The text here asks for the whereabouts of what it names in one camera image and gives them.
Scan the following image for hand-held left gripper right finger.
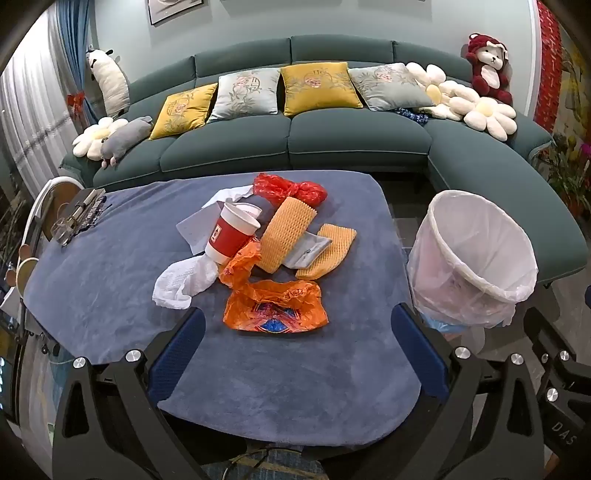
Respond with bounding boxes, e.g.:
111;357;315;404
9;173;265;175
383;302;548;480

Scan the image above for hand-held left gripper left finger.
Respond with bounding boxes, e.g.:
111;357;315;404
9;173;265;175
53;307;245;480

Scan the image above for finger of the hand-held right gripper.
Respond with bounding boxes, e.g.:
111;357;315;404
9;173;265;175
524;306;591;384

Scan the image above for white paper towel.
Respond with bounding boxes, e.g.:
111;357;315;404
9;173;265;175
154;255;222;310

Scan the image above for white lined trash bin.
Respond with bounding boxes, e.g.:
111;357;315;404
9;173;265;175
406;189;539;340

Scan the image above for orange plastic bag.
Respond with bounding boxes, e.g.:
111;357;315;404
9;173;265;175
218;241;328;333

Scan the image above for grey-blue paper sheet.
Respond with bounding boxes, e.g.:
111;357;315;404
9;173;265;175
177;205;222;254

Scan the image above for red paper cup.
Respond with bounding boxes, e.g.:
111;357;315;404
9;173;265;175
204;202;262;265

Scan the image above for orange foam net sleeve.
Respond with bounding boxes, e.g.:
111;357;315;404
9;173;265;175
255;196;318;273
295;224;358;281

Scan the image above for grey zip pouch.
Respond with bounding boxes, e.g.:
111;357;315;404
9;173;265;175
283;233;333;269

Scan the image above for potted flower plant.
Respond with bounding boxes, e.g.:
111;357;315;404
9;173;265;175
538;134;591;217

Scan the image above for white crumpled tissue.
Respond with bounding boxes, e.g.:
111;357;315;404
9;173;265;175
202;187;254;208

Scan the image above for metal hardware tool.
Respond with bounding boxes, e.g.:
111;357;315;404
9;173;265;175
51;187;109;247

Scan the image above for red plastic bag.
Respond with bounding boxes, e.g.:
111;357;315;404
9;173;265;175
252;173;328;208

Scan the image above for white framed chair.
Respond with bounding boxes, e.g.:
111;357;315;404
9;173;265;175
18;178;86;287

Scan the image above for grey animal plush toy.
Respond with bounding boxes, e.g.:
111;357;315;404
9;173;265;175
100;115;154;168

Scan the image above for green curved sofa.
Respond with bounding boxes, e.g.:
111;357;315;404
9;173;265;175
60;34;585;287

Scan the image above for white daisy-shaped cushion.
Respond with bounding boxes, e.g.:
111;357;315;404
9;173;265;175
406;62;481;121
72;117;129;161
463;95;517;136

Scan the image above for yellow embroidered cushion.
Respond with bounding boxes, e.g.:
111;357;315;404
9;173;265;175
148;83;219;140
280;61;364;117

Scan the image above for grey embroidered cushion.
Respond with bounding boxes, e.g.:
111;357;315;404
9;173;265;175
206;68;281;124
348;63;435;112

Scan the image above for red and white plush toy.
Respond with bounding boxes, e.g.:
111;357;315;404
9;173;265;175
465;32;514;104

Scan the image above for white panda plush toy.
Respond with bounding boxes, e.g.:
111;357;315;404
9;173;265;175
85;45;131;118

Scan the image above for white sheer curtain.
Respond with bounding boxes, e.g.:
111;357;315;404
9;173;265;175
0;9;75;195

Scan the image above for blue curtain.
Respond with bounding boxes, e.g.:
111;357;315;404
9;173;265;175
58;0;100;130

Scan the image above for red wall hanging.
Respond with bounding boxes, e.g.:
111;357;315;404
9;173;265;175
536;0;564;132

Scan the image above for framed wall picture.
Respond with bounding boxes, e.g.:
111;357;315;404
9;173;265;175
147;0;201;26

